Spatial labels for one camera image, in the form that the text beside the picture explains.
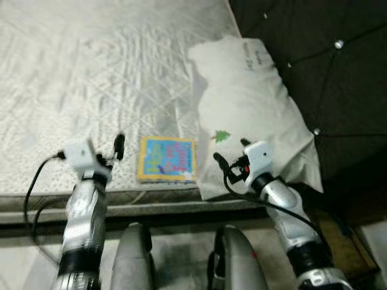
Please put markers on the brown textured box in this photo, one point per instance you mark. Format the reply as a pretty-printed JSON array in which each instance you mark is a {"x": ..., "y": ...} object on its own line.
[{"x": 341, "y": 248}]

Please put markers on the white pillow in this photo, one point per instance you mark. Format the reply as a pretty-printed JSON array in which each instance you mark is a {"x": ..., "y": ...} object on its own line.
[{"x": 248, "y": 103}]

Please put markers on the grey robot leg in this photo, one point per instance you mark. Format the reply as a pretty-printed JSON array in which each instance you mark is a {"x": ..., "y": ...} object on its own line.
[
  {"x": 130, "y": 260},
  {"x": 239, "y": 263}
]

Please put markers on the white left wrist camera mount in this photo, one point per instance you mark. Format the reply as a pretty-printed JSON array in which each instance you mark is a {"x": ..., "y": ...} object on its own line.
[{"x": 81, "y": 156}]

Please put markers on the small green tree figure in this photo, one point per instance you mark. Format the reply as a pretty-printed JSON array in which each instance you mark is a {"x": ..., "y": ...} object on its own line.
[{"x": 222, "y": 137}]

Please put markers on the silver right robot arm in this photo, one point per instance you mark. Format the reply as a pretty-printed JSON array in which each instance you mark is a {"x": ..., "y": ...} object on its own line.
[{"x": 290, "y": 217}]

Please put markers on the black bed frame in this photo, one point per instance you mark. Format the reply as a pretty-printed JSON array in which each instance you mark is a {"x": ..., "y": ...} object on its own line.
[{"x": 175, "y": 219}]

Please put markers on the colourful children's book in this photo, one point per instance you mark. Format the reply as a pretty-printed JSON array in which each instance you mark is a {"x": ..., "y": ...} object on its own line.
[{"x": 166, "y": 158}]

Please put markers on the black tufted headboard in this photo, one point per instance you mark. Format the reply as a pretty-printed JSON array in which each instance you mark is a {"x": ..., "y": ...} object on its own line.
[{"x": 338, "y": 90}]

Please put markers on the grey right robot leg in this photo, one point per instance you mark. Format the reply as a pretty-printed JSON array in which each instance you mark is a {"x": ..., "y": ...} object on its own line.
[{"x": 239, "y": 263}]

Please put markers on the grey left robot leg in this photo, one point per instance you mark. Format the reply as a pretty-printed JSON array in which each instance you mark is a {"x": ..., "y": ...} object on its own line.
[{"x": 130, "y": 260}]

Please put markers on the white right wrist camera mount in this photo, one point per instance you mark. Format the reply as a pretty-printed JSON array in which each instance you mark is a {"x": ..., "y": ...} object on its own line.
[{"x": 260, "y": 157}]

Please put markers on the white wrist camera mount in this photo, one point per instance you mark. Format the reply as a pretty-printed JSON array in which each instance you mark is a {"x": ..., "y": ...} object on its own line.
[
  {"x": 81, "y": 156},
  {"x": 260, "y": 157}
]

